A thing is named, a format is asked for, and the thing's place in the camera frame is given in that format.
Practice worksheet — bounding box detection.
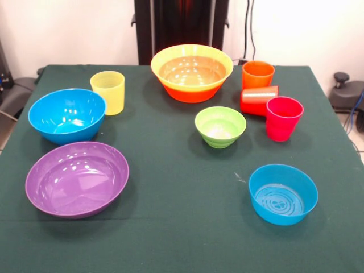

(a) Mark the green bowl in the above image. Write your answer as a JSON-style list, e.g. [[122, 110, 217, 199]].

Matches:
[[195, 106, 247, 149]]

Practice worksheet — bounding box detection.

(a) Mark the grey machine base with knob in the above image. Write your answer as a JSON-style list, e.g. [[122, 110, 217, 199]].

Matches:
[[329, 72, 364, 114]]

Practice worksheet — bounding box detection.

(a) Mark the black wall cable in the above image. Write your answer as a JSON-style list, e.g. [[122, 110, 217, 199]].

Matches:
[[245, 0, 257, 62], [243, 0, 250, 59]]

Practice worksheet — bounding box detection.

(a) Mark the deep blue bowl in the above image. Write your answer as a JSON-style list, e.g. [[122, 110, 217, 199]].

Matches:
[[27, 88, 107, 146]]

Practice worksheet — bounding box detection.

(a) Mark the wide orange-red bowl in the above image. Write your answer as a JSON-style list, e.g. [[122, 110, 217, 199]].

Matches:
[[159, 56, 223, 87]]

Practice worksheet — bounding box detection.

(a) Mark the grey floor equipment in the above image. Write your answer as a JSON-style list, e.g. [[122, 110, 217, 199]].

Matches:
[[0, 39, 38, 119]]

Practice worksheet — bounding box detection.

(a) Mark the pink cup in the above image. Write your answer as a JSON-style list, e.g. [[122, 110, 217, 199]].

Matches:
[[266, 96, 304, 143]]

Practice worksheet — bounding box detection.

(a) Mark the light orange bowl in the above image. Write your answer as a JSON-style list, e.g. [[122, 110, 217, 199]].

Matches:
[[150, 44, 234, 104]]

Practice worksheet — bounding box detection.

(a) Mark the small blue ringed bowl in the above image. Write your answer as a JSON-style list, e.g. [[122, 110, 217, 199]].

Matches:
[[249, 163, 319, 226]]

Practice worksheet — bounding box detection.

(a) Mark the orange cup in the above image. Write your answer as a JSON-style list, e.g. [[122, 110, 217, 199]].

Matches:
[[242, 60, 275, 92]]

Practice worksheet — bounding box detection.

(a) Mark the purple bowl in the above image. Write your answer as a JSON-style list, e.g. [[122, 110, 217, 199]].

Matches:
[[24, 141, 130, 220]]

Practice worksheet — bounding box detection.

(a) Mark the yellow cup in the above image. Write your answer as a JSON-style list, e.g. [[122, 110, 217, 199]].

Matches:
[[90, 71, 126, 116]]

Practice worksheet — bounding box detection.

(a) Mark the red cup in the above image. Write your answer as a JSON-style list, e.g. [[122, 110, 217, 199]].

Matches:
[[240, 85, 279, 117]]

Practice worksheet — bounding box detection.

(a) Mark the dark green tablecloth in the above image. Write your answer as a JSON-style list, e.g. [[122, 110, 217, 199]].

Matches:
[[0, 64, 364, 273]]

